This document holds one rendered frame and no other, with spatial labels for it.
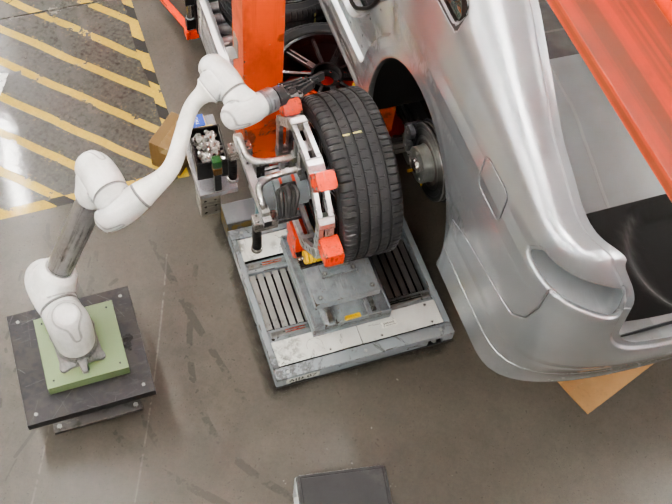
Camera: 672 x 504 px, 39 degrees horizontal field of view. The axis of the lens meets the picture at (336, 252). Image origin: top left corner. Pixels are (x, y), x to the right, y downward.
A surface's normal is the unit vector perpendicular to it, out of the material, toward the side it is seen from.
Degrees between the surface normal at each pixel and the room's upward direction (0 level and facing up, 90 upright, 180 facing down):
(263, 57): 90
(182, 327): 0
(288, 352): 0
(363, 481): 0
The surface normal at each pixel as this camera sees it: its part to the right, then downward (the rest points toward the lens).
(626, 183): 0.17, -0.24
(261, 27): 0.32, 0.81
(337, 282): 0.07, -0.53
